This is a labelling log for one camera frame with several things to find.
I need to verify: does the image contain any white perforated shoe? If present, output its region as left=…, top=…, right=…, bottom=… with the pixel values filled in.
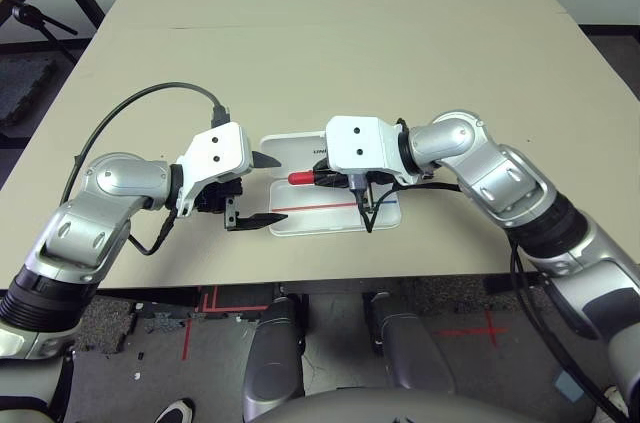
left=603, top=383, right=624, bottom=409

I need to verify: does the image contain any black marker with red cap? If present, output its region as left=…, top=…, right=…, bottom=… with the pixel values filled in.
left=287, top=169, right=321, bottom=189

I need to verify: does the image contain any grey right robot leg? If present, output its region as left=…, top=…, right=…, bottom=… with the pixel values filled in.
left=367, top=292, right=456, bottom=394

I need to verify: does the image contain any black tripod stand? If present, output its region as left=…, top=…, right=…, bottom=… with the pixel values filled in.
left=0, top=0, right=80, bottom=64

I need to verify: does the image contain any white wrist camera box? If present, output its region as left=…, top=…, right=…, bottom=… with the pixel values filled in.
left=173, top=121, right=256, bottom=218
left=324, top=115, right=419, bottom=187

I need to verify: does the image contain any black and white shoe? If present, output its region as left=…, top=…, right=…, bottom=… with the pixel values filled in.
left=154, top=397, right=195, bottom=423

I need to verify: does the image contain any red floor tape cross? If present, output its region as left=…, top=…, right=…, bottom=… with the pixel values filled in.
left=434, top=310, right=509, bottom=348

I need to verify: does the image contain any blue grey foot pedal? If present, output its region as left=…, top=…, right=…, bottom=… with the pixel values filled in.
left=553, top=370, right=586, bottom=402

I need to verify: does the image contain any grey robot torso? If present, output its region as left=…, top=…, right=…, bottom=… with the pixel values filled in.
left=249, top=390, right=596, bottom=423

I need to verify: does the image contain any grey left robot leg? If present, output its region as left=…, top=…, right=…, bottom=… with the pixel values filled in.
left=242, top=295, right=307, bottom=423

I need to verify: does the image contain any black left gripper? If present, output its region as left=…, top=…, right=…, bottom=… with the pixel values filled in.
left=194, top=150, right=289, bottom=233

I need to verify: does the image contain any white plastic pencil case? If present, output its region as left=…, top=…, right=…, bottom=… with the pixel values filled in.
left=259, top=130, right=404, bottom=238

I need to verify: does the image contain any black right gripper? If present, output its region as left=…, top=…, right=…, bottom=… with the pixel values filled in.
left=312, top=158, right=401, bottom=192

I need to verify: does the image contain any black left wrist camera cable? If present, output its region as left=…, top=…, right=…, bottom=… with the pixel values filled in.
left=59, top=81, right=232, bottom=257

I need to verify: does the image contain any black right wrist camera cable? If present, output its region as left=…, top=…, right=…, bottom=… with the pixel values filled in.
left=349, top=172, right=626, bottom=423

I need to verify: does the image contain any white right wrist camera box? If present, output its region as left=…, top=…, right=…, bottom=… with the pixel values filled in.
left=324, top=115, right=419, bottom=187

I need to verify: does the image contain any grey robot leg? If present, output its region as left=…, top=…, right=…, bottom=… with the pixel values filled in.
left=242, top=295, right=307, bottom=423
left=367, top=292, right=456, bottom=394

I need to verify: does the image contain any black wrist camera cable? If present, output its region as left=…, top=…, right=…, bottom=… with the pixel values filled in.
left=349, top=172, right=626, bottom=423
left=59, top=81, right=232, bottom=257

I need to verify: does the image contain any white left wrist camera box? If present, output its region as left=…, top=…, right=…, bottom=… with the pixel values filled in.
left=173, top=121, right=256, bottom=218

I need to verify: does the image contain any dark grey foam floor mat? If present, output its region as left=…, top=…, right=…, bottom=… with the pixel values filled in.
left=0, top=55, right=56, bottom=129

